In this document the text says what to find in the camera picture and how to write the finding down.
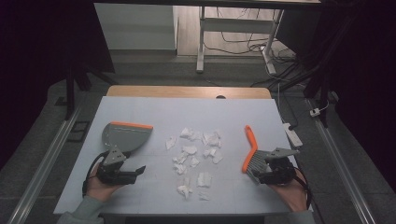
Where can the person's left hand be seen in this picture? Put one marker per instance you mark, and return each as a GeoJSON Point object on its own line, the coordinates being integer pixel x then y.
{"type": "Point", "coordinates": [98, 189]}

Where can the grey dustpan with orange edge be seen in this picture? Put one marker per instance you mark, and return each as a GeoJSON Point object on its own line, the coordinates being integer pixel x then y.
{"type": "Point", "coordinates": [127, 138]}

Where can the small white plug adapter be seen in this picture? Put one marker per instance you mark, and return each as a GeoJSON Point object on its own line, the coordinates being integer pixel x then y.
{"type": "Point", "coordinates": [315, 112]}

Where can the white desk frame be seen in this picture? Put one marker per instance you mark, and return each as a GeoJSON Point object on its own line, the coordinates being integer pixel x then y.
{"type": "Point", "coordinates": [236, 25]}

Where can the black metal stand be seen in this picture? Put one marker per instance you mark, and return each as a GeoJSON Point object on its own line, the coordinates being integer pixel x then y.
{"type": "Point", "coordinates": [320, 81]}
{"type": "Point", "coordinates": [70, 93]}

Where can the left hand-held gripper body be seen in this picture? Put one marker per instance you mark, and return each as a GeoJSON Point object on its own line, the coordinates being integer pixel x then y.
{"type": "Point", "coordinates": [113, 175]}

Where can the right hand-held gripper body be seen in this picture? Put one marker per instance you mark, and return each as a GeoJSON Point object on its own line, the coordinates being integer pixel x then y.
{"type": "Point", "coordinates": [280, 172]}

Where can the white power strip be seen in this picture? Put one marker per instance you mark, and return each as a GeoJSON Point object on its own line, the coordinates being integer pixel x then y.
{"type": "Point", "coordinates": [292, 135]}

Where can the black floor plate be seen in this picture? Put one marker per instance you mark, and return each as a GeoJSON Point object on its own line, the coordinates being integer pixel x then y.
{"type": "Point", "coordinates": [79, 131]}

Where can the group of white paper scraps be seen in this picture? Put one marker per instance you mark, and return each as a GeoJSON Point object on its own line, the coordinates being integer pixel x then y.
{"type": "Point", "coordinates": [194, 155]}

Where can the aluminium floor rail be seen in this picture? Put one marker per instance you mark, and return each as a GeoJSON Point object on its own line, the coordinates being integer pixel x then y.
{"type": "Point", "coordinates": [342, 161]}
{"type": "Point", "coordinates": [46, 161]}

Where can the light blue table mat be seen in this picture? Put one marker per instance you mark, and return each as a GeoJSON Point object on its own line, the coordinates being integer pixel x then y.
{"type": "Point", "coordinates": [186, 112]}

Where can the person's right hand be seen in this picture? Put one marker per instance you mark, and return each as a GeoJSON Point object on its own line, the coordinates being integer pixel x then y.
{"type": "Point", "coordinates": [295, 196]}

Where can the white cabinet panel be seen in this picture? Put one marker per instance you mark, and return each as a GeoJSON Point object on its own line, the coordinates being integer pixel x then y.
{"type": "Point", "coordinates": [137, 26]}

